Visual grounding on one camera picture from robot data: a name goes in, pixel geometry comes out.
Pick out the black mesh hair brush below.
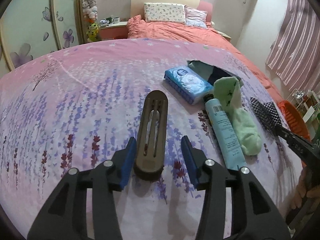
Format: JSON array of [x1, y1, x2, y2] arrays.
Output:
[[250, 98, 290, 138]]

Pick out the orange plastic laundry basket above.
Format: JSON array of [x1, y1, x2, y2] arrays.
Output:
[[277, 100, 311, 141]]

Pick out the light blue cosmetic tube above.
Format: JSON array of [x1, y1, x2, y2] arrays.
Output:
[[203, 94, 246, 171]]

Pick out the pink striped curtain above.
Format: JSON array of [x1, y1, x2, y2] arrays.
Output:
[[266, 0, 319, 93]]

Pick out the green fuzzy sock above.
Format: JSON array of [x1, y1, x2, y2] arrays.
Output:
[[213, 76, 262, 156]]

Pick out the pink lavender floral sheet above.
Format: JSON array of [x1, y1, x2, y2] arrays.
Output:
[[0, 37, 301, 240]]

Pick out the grey plastic mailer bag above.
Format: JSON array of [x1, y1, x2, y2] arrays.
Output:
[[187, 60, 243, 86]]

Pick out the blue tissue pack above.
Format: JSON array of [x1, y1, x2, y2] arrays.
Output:
[[164, 66, 213, 105]]

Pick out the far bedside table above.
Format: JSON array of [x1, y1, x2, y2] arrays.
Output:
[[216, 30, 232, 41]]

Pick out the pink striped pillow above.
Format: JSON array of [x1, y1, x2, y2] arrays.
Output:
[[185, 6, 207, 29]]

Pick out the pink bedside table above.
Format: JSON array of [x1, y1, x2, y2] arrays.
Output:
[[99, 22, 129, 40]]

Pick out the floral sliding wardrobe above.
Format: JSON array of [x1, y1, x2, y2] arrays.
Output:
[[1, 0, 83, 76]]

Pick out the coral red bed duvet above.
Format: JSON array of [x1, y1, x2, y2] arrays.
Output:
[[127, 15, 283, 103]]

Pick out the floral white pillow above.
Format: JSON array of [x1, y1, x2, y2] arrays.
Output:
[[144, 3, 186, 24]]

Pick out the stacked plush toys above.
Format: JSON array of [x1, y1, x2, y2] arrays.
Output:
[[82, 0, 101, 42]]

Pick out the beige pink headboard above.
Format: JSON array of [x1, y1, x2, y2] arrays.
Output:
[[130, 0, 213, 22]]

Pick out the white wire shelf rack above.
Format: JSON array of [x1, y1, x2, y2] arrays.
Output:
[[287, 89, 319, 132]]

